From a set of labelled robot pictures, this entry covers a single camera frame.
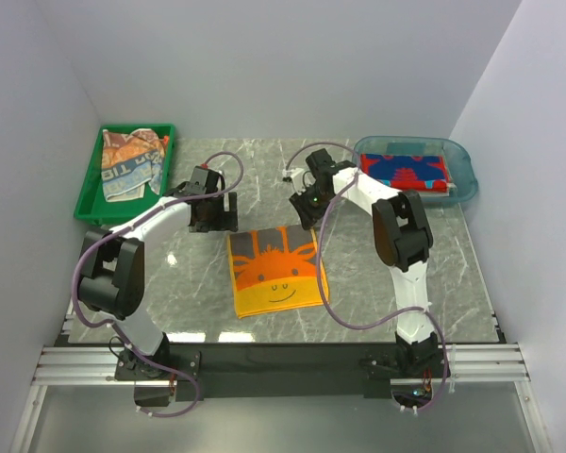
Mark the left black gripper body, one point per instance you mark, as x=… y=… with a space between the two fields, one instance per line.
x=217 y=219

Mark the orange yellow cloth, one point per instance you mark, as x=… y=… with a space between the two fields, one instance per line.
x=274 y=269

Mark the green plastic bin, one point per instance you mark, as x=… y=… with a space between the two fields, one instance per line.
x=92 y=207

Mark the blue translucent plastic tub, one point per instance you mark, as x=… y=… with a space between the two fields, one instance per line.
x=464 y=185

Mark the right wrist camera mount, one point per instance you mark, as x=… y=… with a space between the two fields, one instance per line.
x=294 y=176

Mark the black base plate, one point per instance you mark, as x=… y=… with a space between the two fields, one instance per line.
x=372 y=370

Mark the aluminium mounting rail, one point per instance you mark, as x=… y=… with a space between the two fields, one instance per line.
x=188 y=293

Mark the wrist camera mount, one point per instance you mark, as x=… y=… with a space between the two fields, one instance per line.
x=294 y=176
x=205 y=166

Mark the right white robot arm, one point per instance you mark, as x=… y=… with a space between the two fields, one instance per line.
x=403 y=240

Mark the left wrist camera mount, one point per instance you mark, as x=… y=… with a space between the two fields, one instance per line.
x=205 y=166

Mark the red blue patterned cloth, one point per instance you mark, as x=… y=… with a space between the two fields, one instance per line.
x=420 y=173

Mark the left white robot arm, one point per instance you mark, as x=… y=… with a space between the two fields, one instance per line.
x=110 y=276

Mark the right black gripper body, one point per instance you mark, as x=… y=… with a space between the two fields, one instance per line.
x=311 y=204

